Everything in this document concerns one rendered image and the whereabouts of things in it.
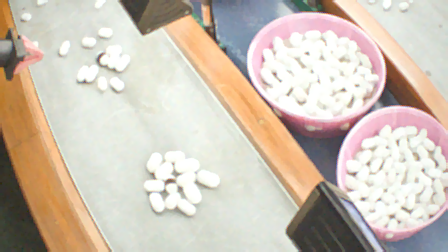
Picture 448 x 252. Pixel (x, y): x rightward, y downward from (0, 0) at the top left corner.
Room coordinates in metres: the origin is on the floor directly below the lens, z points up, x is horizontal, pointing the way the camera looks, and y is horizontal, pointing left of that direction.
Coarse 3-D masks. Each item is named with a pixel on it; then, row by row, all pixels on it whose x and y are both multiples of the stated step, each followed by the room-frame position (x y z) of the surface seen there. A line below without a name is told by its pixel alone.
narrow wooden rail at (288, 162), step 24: (192, 24) 0.99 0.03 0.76; (192, 48) 0.92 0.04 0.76; (216, 48) 0.91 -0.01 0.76; (216, 72) 0.86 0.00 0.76; (240, 72) 0.85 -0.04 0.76; (216, 96) 0.82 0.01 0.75; (240, 96) 0.80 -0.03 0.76; (240, 120) 0.75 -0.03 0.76; (264, 120) 0.74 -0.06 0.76; (264, 144) 0.70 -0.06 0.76; (288, 144) 0.69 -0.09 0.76; (288, 168) 0.64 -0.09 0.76; (312, 168) 0.64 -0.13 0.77; (288, 192) 0.61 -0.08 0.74
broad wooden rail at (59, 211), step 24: (0, 0) 1.29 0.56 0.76; (0, 24) 1.17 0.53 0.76; (0, 72) 0.99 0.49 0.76; (24, 72) 0.97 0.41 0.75; (0, 96) 0.91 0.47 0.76; (24, 96) 0.89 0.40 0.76; (0, 120) 0.84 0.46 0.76; (24, 120) 0.83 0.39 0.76; (24, 144) 0.76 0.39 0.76; (48, 144) 0.76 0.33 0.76; (24, 168) 0.71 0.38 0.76; (48, 168) 0.70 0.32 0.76; (24, 192) 0.65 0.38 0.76; (48, 192) 0.65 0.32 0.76; (72, 192) 0.65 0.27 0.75; (48, 216) 0.60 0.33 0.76; (72, 216) 0.59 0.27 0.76; (48, 240) 0.54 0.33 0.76; (72, 240) 0.54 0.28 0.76; (96, 240) 0.55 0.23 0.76
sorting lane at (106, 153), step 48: (96, 0) 1.17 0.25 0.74; (48, 48) 1.05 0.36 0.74; (96, 48) 1.00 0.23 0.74; (144, 48) 0.97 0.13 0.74; (48, 96) 0.90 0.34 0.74; (96, 96) 0.87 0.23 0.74; (144, 96) 0.85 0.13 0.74; (192, 96) 0.83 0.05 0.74; (96, 144) 0.76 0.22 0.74; (144, 144) 0.75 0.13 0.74; (192, 144) 0.73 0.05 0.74; (240, 144) 0.72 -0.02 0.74; (96, 192) 0.66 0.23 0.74; (144, 192) 0.65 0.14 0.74; (240, 192) 0.63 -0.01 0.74; (144, 240) 0.55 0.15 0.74; (192, 240) 0.55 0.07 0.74; (240, 240) 0.54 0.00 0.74; (288, 240) 0.52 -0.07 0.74
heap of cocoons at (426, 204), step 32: (384, 128) 0.70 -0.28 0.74; (416, 128) 0.69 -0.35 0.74; (352, 160) 0.66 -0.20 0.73; (384, 160) 0.65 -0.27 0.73; (416, 160) 0.63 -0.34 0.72; (352, 192) 0.59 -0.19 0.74; (384, 192) 0.57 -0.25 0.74; (416, 192) 0.55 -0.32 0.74; (384, 224) 0.51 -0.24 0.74; (416, 224) 0.48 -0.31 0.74
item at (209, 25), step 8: (208, 0) 0.97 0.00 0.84; (208, 8) 0.97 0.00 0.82; (192, 16) 1.07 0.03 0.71; (208, 16) 0.97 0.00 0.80; (200, 24) 1.04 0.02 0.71; (208, 24) 0.97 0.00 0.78; (216, 24) 0.97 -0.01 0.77; (208, 32) 0.97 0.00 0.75; (216, 32) 0.97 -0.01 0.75; (216, 40) 0.97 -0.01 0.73; (224, 48) 0.96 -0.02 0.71
